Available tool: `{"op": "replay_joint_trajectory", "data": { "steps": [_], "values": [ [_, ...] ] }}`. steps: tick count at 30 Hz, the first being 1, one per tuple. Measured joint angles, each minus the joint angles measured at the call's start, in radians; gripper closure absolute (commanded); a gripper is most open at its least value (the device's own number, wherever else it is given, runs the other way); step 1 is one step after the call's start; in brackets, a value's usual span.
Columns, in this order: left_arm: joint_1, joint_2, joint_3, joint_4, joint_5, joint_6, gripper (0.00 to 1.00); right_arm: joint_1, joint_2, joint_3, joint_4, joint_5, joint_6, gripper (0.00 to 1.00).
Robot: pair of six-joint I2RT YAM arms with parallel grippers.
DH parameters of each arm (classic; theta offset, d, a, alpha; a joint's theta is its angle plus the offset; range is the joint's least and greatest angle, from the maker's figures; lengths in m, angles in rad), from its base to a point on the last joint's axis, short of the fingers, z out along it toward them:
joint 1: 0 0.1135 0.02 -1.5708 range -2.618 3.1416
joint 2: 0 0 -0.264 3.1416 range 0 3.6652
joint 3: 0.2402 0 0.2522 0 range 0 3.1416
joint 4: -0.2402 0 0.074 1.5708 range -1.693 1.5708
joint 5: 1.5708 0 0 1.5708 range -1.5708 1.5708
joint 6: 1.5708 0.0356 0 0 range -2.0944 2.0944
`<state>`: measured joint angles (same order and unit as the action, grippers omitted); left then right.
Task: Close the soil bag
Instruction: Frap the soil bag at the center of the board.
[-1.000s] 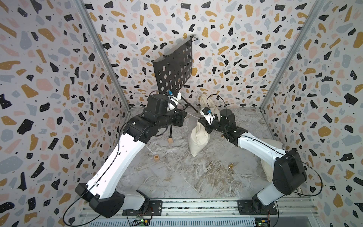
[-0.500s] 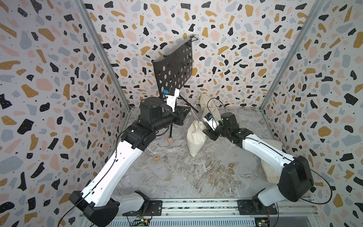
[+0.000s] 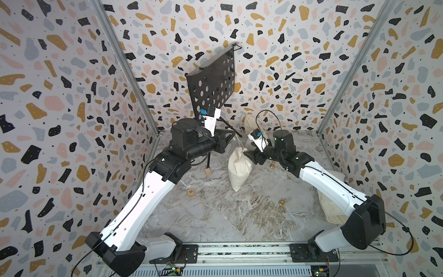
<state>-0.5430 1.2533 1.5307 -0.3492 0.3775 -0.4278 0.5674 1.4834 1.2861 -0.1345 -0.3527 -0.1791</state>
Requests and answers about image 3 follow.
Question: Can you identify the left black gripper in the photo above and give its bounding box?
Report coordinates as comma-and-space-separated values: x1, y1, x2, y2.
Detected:
186, 129, 236, 163

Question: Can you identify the cream cloth bag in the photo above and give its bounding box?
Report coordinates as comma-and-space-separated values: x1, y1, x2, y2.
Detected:
241, 113, 269, 151
317, 190, 348, 225
228, 147, 253, 192

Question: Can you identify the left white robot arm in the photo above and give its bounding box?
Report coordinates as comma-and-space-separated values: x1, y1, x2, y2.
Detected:
85, 118, 236, 277

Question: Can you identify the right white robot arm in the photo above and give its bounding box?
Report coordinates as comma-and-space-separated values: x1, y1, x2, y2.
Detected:
245, 129, 386, 252

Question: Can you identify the black perforated music stand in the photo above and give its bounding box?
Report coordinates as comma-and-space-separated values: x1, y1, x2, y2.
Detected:
186, 43, 242, 152

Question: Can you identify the right green circuit board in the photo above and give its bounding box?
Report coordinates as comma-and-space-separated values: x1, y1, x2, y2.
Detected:
311, 265, 330, 277

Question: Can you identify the green circuit board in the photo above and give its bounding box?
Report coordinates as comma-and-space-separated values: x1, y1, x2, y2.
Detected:
311, 265, 330, 277
157, 263, 186, 277

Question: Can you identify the left green circuit board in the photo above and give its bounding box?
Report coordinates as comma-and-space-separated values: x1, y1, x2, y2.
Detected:
157, 263, 186, 277

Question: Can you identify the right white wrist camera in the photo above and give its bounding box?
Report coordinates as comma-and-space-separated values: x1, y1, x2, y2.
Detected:
248, 129, 269, 152

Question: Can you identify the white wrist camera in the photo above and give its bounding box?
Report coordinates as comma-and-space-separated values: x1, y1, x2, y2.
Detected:
248, 129, 269, 152
200, 107, 221, 137

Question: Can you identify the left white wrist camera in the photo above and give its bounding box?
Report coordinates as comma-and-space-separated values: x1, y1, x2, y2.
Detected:
200, 107, 221, 137

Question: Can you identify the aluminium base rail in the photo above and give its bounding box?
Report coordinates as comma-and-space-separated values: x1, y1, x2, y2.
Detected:
132, 242, 395, 277

